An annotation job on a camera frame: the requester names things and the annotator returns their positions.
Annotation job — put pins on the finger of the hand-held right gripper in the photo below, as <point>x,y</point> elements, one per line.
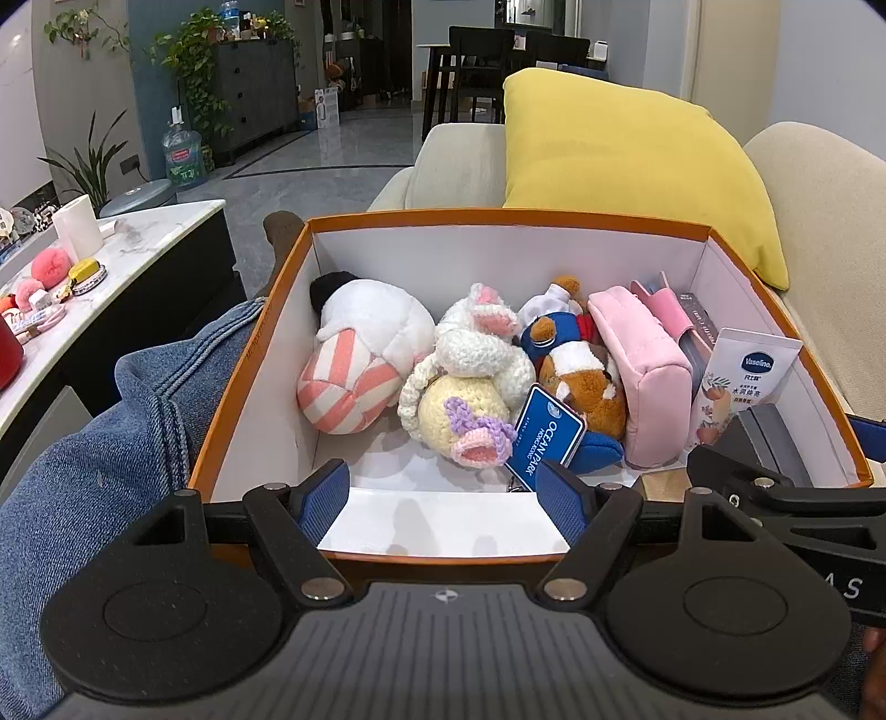
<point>761,481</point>

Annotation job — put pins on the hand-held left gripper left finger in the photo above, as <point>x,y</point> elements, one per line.
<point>325,498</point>

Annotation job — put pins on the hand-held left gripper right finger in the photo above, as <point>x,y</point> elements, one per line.
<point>561,505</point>

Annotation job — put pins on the dark grey box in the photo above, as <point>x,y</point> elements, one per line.
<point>768,436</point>

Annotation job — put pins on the white lotion tube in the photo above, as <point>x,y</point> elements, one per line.
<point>747,374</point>

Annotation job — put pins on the pink velvet pouch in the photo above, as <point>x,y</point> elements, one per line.
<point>644,374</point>

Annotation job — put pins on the orange storage box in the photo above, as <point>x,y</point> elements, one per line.
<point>498,256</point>

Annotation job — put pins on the blue hang tag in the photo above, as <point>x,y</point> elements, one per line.
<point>547,429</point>

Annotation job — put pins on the gold cube box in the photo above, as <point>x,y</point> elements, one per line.
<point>664,484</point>

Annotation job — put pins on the sailor plush toy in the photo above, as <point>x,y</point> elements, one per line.
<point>588,388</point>

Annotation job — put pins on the cream crochet toy purple bow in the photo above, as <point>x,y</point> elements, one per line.
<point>443,408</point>

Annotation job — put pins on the dark printed card box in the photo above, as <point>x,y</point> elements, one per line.
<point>696,325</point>

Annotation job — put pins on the white crochet rabbit toy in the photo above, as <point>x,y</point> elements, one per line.
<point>477,346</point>

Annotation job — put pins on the pink striped white plush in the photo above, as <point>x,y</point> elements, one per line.
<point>374,318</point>

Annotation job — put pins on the person's leg in blue jeans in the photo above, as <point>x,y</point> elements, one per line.
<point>69,484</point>

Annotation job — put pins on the person's foot in brown sock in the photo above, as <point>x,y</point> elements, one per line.
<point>280,235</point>

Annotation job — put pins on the white marble coffee table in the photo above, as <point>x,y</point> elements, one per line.
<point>159,235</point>

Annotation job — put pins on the yellow charm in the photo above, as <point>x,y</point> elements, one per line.
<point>83,271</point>

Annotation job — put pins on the pink round compact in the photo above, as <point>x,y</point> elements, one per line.
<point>41,320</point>

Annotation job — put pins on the red cup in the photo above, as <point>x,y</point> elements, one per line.
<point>8,353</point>

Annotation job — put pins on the grey round stool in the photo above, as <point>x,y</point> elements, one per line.
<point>138,195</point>

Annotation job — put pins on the yellow pillow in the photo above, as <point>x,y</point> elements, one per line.
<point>623,152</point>

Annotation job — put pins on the large pink pompom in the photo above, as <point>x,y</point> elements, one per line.
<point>52,266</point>

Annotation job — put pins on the small pink pompom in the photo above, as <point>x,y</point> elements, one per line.
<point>28,291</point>

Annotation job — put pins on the white paper roll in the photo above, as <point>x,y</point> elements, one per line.
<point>77,228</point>

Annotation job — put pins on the large water bottle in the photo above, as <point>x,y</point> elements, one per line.
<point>181,156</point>

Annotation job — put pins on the white floor box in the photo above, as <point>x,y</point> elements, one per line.
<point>327,107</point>

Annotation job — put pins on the long-leaf potted plant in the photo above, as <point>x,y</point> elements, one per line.
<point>93,166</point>

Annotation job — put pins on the dark grey cabinet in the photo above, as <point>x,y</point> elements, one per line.
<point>256,90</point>

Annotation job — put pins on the black dining chair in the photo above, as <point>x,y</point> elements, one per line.
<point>481,55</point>
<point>561,48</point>

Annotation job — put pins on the trailing ivy plant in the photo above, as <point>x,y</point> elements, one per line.
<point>197,55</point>

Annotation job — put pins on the dining table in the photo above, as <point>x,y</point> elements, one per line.
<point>432,48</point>

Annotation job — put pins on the hanging vine plant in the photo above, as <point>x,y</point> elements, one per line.
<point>69,24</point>

